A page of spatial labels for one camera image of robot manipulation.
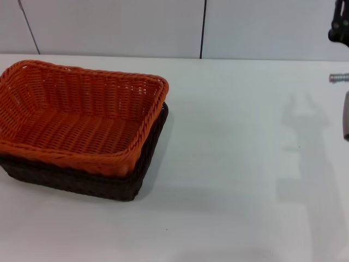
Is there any orange wicker basket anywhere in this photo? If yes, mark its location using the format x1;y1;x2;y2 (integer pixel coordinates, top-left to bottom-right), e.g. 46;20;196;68
0;59;170;178

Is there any dark brown wicker basket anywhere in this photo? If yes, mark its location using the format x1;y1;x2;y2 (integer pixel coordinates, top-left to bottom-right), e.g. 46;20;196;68
0;102;170;203

